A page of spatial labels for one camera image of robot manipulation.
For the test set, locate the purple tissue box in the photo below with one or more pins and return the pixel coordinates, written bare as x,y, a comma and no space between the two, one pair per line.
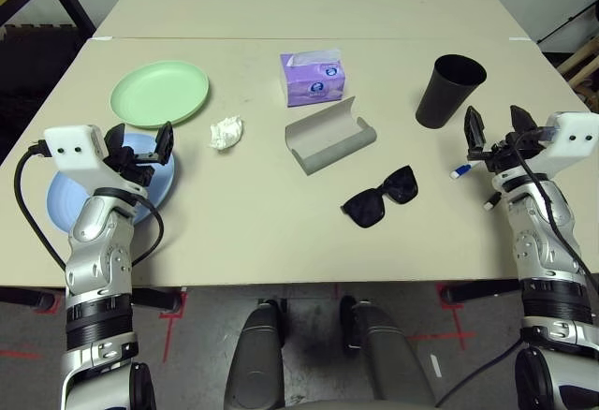
311,84

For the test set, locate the black foam puzzle mat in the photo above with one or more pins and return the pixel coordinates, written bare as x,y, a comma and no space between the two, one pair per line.
28,77

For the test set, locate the wooden frame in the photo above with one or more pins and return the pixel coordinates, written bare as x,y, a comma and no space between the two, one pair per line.
582,63

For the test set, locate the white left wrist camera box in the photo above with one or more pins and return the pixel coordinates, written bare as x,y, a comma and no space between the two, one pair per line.
70,145

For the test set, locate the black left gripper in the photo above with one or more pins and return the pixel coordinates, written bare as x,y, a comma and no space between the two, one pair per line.
133,166

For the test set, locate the black stand pole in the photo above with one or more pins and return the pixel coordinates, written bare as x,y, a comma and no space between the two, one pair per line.
566,21

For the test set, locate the white tissue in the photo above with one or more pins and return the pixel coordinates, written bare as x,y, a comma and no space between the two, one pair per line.
227,133

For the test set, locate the green plastic plate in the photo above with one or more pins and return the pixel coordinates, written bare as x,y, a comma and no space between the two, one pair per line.
159,92

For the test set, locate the grey robot leg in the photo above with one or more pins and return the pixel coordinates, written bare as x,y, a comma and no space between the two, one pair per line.
388,363
255,363

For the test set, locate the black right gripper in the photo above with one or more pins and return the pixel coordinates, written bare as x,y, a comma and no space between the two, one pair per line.
498,155

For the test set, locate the black plastic cup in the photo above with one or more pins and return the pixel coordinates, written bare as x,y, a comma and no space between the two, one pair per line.
444,101

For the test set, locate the black sunglasses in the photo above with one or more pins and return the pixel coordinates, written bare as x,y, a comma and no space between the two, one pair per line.
369,211

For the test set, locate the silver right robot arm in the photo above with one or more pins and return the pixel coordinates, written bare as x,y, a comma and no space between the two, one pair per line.
533,241

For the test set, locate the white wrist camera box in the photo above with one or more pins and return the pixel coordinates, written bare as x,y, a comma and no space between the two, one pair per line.
70,145
571,136

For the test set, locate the white marker blue cap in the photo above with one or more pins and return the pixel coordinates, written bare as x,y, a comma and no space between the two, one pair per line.
461,171

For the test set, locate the grey glasses case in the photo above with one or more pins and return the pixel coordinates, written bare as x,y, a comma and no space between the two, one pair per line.
327,148

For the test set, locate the white marker black cap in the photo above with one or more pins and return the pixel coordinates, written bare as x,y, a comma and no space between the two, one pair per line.
490,204

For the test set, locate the grey left robot leg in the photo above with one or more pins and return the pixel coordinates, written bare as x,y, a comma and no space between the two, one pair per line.
255,363

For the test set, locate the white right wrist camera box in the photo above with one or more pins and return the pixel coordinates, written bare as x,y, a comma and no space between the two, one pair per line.
571,136

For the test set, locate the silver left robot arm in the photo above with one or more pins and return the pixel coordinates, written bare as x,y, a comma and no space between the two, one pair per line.
93,260

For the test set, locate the black table foot bar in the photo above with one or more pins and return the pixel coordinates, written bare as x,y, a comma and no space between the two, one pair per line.
28,297
482,290
156,300

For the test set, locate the grey right robot leg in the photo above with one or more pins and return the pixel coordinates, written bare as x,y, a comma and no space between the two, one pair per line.
388,363

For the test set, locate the white tape piece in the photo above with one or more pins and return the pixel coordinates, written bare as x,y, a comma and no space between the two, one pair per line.
103,38
519,39

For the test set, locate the blue plastic plate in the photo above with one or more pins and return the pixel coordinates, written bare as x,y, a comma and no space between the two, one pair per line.
61,199

